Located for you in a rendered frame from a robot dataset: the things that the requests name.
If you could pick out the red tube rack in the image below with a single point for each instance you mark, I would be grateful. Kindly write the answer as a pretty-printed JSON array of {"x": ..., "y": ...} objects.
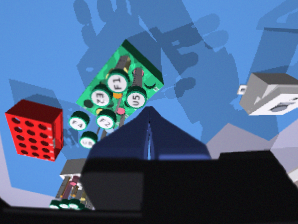
[{"x": 38, "y": 114}]

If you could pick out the green tube rack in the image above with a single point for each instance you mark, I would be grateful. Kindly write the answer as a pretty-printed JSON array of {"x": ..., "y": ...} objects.
[{"x": 151, "y": 75}]

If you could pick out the blue flat mat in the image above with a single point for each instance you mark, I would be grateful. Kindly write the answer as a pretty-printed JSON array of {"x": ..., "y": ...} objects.
[{"x": 51, "y": 50}]

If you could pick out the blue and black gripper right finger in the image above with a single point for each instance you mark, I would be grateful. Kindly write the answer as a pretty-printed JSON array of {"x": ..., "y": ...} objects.
[{"x": 167, "y": 141}]

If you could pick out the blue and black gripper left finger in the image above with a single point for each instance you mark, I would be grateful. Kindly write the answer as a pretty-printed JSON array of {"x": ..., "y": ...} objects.
[{"x": 130, "y": 140}]

